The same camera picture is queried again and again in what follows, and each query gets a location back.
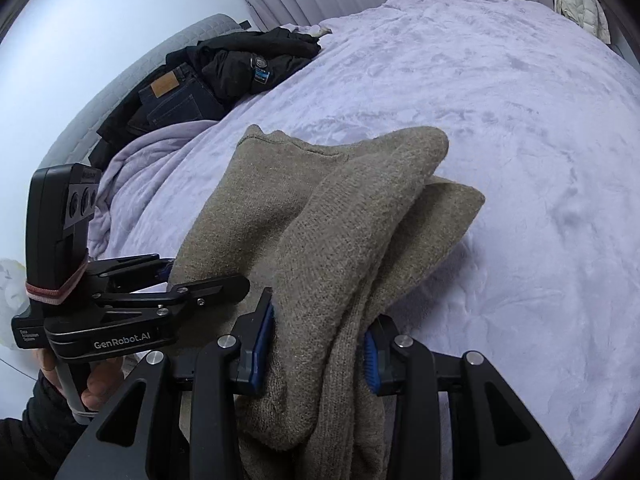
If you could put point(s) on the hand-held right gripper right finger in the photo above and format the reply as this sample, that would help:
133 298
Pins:
371 365

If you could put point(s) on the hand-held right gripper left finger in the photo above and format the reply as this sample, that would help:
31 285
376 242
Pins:
262 345

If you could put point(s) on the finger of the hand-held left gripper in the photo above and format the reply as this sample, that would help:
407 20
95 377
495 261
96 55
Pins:
215 290
130 270

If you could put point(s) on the olive knit sweater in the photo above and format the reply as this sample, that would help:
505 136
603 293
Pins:
325 240

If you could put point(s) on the person's left forearm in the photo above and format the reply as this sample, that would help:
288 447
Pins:
30 435

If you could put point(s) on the person's left hand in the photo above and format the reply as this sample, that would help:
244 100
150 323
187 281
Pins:
102 382

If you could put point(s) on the white crumpled bag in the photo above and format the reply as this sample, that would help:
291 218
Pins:
11 290

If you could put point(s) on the lavender folded duvet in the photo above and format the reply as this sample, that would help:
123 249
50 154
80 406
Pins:
150 160

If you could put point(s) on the black garment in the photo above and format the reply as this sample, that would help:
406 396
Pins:
117 132

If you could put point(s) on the dark blue jeans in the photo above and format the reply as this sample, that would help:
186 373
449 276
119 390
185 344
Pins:
175 102

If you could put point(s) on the grey padded headboard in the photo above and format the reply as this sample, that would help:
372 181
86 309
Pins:
150 55

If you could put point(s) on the black jacket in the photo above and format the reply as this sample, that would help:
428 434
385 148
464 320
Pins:
235 65

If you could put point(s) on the lavender fleece blanket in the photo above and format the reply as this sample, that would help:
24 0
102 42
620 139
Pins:
500 135

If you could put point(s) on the small beige cloth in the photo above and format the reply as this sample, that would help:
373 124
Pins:
321 33

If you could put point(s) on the cream puffer jacket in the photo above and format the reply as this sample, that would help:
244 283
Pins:
580 0

